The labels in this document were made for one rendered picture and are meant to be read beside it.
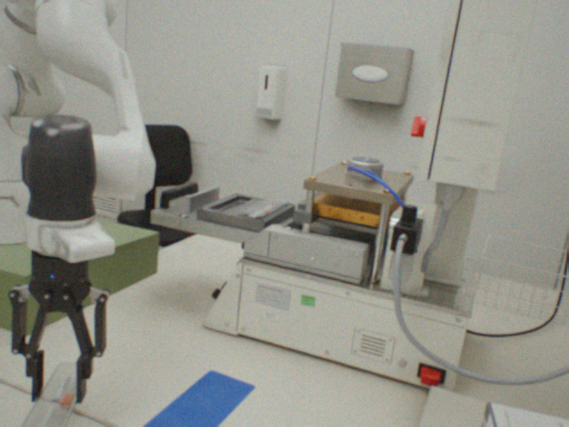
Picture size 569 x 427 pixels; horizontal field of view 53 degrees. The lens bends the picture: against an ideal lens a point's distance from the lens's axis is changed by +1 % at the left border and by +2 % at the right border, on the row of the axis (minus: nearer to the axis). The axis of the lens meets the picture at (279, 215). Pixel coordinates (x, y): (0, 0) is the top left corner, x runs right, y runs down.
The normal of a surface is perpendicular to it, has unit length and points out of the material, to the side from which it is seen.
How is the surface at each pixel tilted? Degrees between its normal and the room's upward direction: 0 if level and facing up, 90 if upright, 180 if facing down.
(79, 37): 68
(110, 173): 99
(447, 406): 0
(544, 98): 90
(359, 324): 90
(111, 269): 90
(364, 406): 0
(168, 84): 90
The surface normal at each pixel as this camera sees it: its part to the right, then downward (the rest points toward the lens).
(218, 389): 0.11, -0.96
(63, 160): 0.39, 0.21
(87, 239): 0.29, -0.85
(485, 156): -0.36, 0.21
